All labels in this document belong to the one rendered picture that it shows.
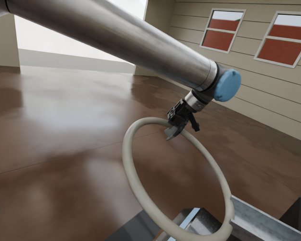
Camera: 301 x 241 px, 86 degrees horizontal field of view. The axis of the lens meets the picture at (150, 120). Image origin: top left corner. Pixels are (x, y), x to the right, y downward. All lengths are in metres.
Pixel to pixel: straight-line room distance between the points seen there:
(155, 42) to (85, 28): 0.13
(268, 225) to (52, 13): 0.85
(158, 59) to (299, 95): 6.38
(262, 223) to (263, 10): 6.87
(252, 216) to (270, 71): 6.21
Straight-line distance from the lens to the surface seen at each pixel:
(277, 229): 0.81
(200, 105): 0.68
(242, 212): 0.77
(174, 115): 0.71
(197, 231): 0.96
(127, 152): 0.49
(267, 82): 6.76
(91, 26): 0.32
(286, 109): 6.70
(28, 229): 1.89
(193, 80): 0.42
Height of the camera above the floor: 1.58
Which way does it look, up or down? 25 degrees down
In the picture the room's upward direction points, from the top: 15 degrees clockwise
